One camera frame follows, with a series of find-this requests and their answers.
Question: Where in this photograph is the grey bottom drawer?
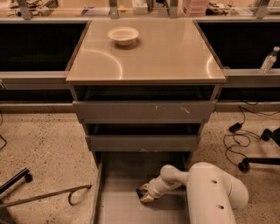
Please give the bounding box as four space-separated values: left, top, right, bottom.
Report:
90 152 189 224

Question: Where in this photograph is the clear plastic water bottle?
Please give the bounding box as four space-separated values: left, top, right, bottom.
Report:
260 46 280 74

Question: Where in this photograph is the grey metal bar with hook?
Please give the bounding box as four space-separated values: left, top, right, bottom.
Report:
0 184 92 210

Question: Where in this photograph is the black cable on floor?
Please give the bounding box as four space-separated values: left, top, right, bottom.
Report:
0 108 8 151

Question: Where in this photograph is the white paper bowl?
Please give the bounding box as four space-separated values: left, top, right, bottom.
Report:
108 27 139 46

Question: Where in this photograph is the black chair leg with caster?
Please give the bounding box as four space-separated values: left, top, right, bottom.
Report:
0 168 32 194

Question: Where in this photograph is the grey drawer cabinet with counter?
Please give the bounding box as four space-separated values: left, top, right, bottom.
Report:
65 17 228 154

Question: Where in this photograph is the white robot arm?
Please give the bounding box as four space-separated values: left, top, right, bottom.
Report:
136 162 249 224

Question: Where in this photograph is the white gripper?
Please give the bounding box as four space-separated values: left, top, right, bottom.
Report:
140 176 181 203

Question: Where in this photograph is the grey top drawer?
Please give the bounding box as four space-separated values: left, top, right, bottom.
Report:
73 85 216 124

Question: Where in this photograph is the grey middle drawer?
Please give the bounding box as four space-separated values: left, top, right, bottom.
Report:
85 123 201 152

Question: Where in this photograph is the grey drawer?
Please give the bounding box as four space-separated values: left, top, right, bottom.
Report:
73 85 216 124
85 123 201 152
90 152 189 224

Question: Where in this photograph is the black office chair base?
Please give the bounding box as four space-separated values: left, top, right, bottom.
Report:
237 127 280 172

